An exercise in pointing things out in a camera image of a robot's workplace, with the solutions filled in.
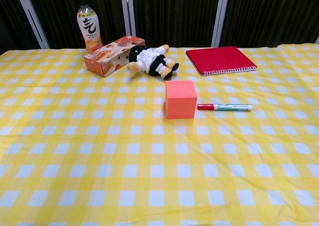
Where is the pink cube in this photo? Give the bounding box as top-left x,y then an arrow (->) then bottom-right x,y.
165,80 -> 198,120

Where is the red capped white marker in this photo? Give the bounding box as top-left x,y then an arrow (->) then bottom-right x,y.
197,103 -> 253,111

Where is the black white plush doll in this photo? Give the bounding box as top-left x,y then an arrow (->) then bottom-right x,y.
127,44 -> 179,81

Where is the orange snack box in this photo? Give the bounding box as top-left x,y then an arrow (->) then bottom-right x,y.
84,35 -> 146,77

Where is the red spiral notebook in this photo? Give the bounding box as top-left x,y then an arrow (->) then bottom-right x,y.
185,45 -> 258,76

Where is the yellow white checked tablecloth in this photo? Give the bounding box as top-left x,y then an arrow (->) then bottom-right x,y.
0,44 -> 319,226

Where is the black pleated curtain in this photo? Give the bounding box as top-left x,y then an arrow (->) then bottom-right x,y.
0,0 -> 319,55

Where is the orange drink bottle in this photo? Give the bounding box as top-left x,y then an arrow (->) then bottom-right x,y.
76,0 -> 104,53

